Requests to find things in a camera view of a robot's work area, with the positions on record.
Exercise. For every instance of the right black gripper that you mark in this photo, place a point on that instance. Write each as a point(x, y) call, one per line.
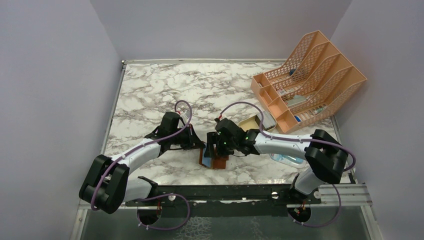
point(213, 138)

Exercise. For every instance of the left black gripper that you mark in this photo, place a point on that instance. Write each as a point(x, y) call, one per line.
point(193, 141)

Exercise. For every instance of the brown leather card holder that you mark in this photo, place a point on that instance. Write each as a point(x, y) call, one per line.
point(216, 163)

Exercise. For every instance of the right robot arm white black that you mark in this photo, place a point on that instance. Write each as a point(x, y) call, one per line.
point(325, 156)

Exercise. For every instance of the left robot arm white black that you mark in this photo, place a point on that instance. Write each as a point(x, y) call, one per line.
point(106, 184)

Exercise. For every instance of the stack of credit cards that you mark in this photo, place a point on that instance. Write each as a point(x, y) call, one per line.
point(268, 121)

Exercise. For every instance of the beige oval tray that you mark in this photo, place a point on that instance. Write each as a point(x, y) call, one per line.
point(250, 123)

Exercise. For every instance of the orange plastic file organizer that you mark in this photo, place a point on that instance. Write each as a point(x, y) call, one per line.
point(314, 82)

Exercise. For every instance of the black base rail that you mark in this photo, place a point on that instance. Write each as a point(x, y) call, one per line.
point(246, 200)

